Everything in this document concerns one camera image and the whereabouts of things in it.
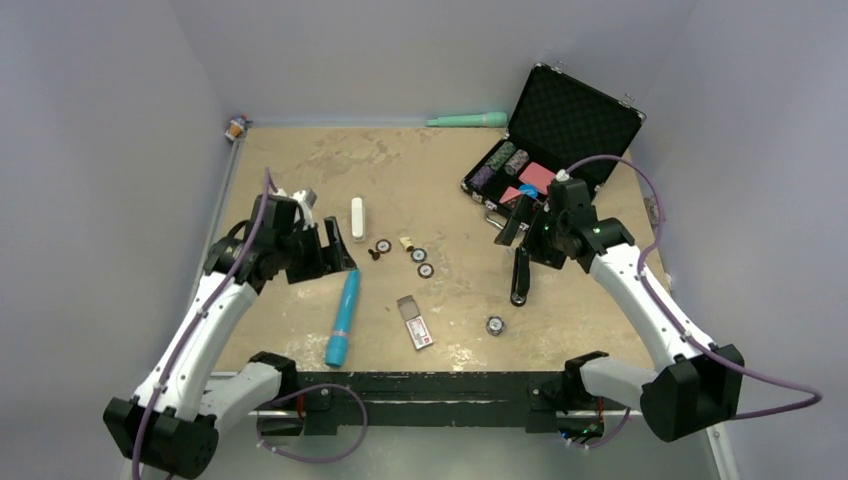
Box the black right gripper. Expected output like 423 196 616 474
495 193 568 269

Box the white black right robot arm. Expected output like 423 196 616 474
495 178 744 442

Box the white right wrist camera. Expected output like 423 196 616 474
555 169 571 183

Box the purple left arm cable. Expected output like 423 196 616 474
130 165 369 480

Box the staples cardboard box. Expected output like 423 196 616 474
397 295 434 350

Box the pink card deck lower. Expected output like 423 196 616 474
499 187 523 208

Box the small colourful toy figure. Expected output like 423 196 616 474
224 115 252 142

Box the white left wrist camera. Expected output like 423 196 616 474
272 188 317 223

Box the blue dealer button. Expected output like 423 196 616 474
519 184 539 199

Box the pink card deck upper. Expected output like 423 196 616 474
519 162 556 195

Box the pink card deck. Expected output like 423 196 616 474
499 187 523 208
519 162 556 195

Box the brown poker chip upper left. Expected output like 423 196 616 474
373 239 392 257

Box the small patterned object right edge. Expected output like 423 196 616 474
643 196 665 231

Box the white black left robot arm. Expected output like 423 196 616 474
103 189 355 479

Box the mint green microphone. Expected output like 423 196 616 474
425 112 509 128

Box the teal poker chip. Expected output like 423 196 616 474
410 248 428 263

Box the small beige block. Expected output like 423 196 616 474
399 237 414 252

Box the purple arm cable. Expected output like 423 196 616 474
130 165 369 480
563 154 824 452

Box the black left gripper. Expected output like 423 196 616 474
275 216 355 284

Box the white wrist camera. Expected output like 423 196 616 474
272 188 317 223
555 169 571 183

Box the black poker chip case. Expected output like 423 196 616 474
460 63 646 217

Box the blue cylindrical tool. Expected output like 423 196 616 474
324 269 361 368

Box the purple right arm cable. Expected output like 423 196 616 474
563 154 824 452

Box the white stapler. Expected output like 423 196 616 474
350 197 365 243

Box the aluminium frame rail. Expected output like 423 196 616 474
119 129 740 480

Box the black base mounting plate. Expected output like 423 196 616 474
253 371 608 437

